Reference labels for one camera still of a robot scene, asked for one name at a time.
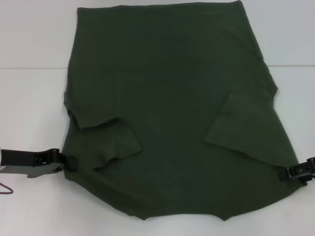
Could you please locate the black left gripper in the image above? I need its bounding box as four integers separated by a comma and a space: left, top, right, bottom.
0, 147, 79, 173

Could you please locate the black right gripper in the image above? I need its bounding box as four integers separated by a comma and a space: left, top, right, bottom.
279, 156, 315, 186

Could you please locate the dark green t-shirt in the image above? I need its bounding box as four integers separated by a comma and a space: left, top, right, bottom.
60, 0, 300, 221

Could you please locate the thin left arm cable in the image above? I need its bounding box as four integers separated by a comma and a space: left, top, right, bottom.
0, 182, 14, 196

